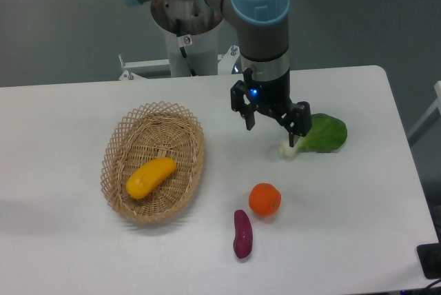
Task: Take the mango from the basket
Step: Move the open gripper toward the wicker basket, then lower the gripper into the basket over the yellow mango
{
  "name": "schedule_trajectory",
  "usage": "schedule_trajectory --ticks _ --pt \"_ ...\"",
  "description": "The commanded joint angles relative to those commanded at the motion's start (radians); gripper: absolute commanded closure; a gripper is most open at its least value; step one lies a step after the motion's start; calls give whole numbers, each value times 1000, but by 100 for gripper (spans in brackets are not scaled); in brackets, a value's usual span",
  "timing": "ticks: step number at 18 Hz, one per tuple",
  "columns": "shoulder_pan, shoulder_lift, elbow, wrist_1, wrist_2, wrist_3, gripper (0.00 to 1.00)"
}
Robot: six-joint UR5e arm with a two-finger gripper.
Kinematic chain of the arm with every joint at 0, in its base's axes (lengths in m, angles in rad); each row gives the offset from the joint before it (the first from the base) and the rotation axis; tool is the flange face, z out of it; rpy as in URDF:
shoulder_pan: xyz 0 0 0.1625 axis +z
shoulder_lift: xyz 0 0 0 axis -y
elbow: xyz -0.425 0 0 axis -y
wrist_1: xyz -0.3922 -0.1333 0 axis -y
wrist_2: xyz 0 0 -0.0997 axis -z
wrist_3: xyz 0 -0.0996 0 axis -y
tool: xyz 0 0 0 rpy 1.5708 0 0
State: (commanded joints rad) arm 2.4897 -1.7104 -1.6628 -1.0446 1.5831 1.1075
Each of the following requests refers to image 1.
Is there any purple sweet potato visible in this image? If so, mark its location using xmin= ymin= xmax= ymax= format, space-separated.
xmin=233 ymin=210 xmax=253 ymax=259

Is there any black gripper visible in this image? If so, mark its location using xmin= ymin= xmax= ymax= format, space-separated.
xmin=230 ymin=68 xmax=311 ymax=148

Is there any white frame at right edge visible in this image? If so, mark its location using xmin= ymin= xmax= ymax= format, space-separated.
xmin=407 ymin=81 xmax=440 ymax=146

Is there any green leafy vegetable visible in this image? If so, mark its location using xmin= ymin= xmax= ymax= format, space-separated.
xmin=278 ymin=113 xmax=348 ymax=159

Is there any orange fruit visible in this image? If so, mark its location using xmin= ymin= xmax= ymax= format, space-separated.
xmin=248 ymin=183 xmax=282 ymax=217

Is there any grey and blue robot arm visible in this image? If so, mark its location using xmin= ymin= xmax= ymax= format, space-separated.
xmin=126 ymin=0 xmax=312 ymax=145

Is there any woven wicker basket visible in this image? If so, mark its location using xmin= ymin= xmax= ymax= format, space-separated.
xmin=101 ymin=101 xmax=205 ymax=223

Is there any black device at table edge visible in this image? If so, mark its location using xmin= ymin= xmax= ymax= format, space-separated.
xmin=416 ymin=243 xmax=440 ymax=279

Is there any yellow mango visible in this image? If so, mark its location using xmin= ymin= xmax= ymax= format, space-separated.
xmin=125 ymin=157 xmax=177 ymax=199

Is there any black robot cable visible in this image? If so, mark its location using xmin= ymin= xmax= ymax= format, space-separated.
xmin=175 ymin=18 xmax=198 ymax=77

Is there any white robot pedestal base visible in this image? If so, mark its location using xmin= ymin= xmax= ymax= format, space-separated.
xmin=119 ymin=0 xmax=242 ymax=81

